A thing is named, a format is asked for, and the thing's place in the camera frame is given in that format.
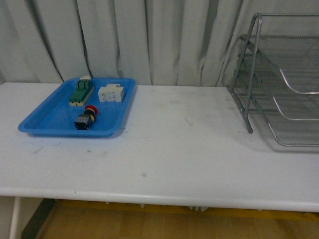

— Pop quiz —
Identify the white pleated curtain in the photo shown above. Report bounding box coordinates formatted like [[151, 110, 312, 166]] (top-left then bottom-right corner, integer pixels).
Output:
[[0, 0, 319, 86]]

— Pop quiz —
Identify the blue plastic tray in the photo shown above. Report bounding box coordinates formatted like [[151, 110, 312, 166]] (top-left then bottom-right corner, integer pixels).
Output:
[[18, 78, 135, 137]]

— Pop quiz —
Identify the white circuit breaker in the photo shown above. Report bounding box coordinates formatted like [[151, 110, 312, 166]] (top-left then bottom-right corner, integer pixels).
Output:
[[98, 84, 124, 103]]

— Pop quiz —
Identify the green terminal block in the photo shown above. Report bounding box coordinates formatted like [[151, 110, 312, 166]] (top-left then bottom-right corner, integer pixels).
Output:
[[69, 76, 94, 107]]

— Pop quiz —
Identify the silver mesh tray rack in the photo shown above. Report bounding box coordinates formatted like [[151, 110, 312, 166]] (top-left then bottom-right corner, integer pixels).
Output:
[[227, 13, 319, 147]]

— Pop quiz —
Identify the red emergency stop button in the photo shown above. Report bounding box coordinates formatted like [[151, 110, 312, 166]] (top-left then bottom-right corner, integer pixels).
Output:
[[74, 105, 98, 130]]

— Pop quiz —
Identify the white table leg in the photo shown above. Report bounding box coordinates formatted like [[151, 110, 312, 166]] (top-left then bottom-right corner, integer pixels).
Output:
[[9, 197, 22, 239]]

